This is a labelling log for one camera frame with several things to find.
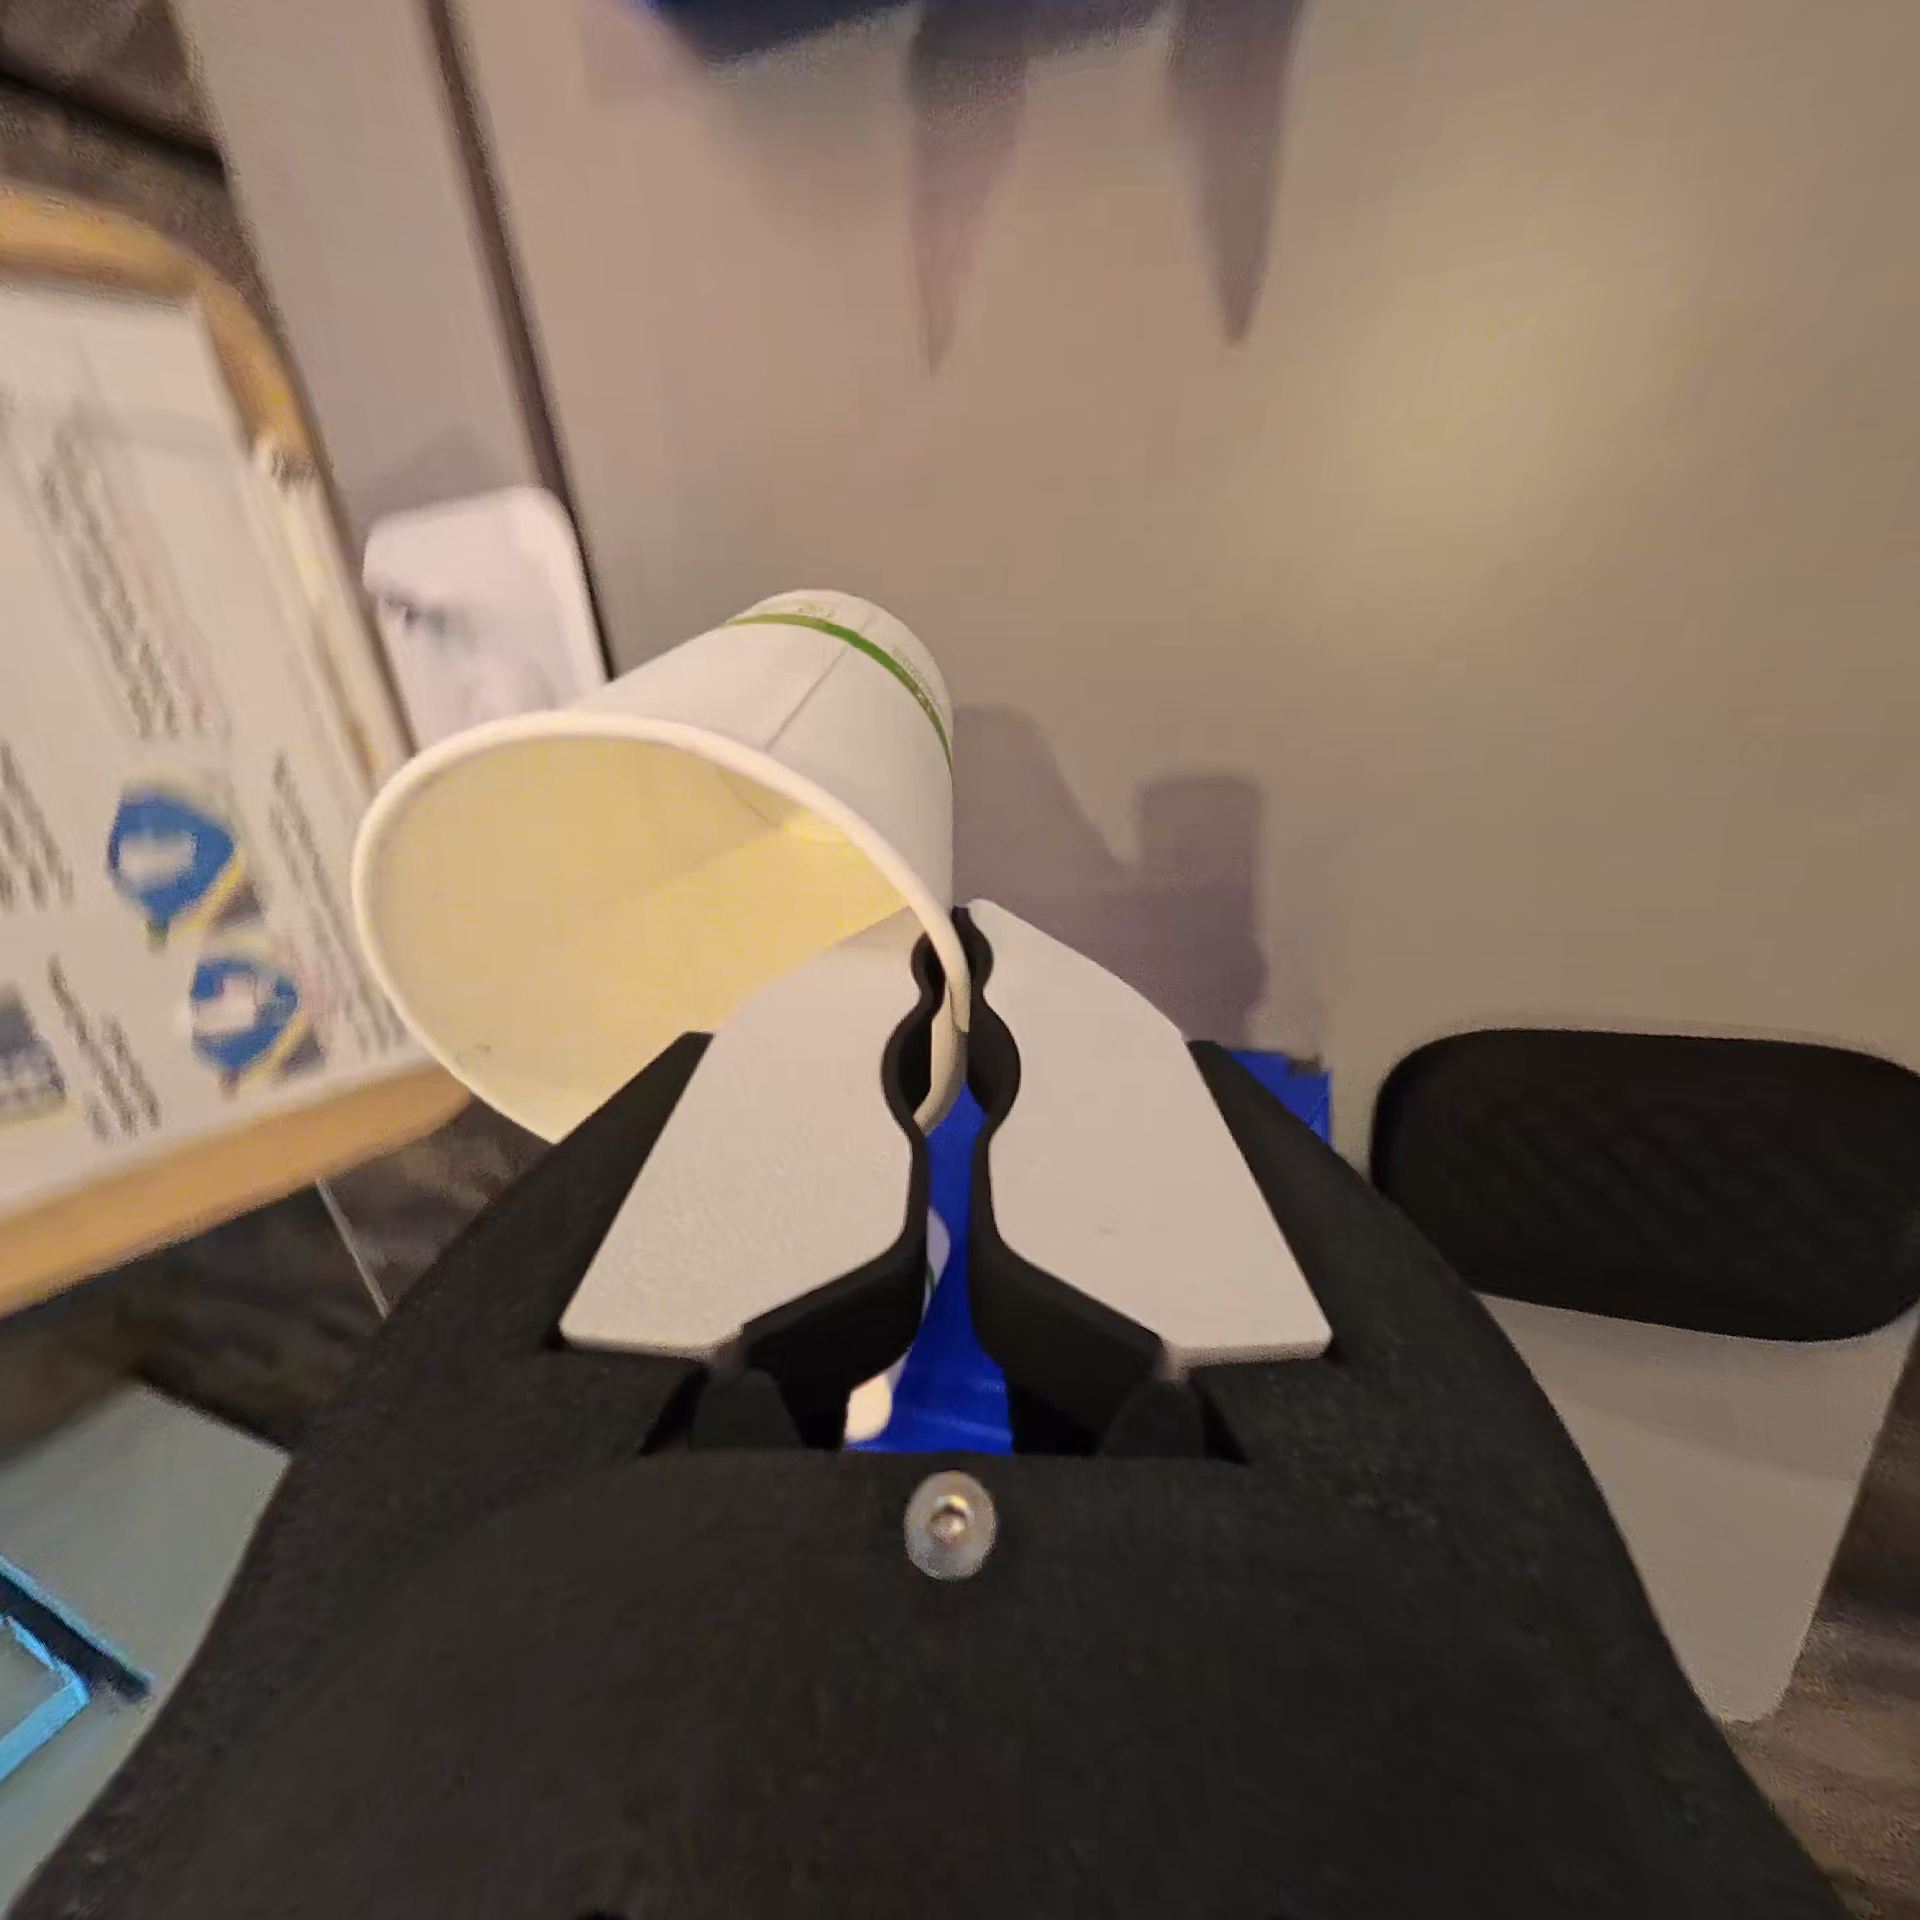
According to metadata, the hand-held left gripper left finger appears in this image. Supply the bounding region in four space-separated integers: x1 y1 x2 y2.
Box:
563 901 967 1455

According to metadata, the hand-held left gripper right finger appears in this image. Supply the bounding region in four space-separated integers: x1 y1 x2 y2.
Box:
952 896 1336 1455

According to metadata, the white paper cup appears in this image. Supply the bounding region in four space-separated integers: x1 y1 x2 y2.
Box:
354 590 963 1143

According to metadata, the black textured pad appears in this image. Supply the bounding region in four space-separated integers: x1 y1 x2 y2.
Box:
1372 1030 1920 1343

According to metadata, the white board stand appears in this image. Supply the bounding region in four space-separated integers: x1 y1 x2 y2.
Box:
362 486 612 752

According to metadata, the wooden instruction board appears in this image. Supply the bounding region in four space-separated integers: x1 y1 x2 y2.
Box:
0 178 483 1322

